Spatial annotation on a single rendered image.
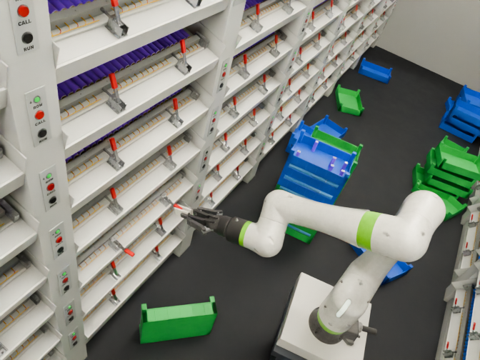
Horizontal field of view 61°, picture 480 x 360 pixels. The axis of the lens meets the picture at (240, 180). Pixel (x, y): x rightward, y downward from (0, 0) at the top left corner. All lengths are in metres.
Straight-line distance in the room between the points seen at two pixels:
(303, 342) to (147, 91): 1.07
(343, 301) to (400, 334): 0.85
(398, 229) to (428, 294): 1.36
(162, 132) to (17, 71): 0.61
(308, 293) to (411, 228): 0.67
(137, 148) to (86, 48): 0.42
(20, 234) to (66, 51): 0.42
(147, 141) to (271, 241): 0.51
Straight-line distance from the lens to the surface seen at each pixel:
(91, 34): 0.90
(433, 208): 1.31
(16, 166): 0.90
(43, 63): 0.79
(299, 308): 1.69
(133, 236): 1.49
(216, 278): 2.06
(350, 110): 3.51
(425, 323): 2.41
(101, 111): 1.01
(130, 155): 1.19
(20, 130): 0.83
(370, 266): 1.54
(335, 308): 1.50
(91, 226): 1.26
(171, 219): 1.78
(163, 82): 1.14
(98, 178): 1.12
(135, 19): 0.98
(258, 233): 1.37
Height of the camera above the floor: 1.74
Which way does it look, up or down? 44 degrees down
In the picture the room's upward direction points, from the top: 17 degrees clockwise
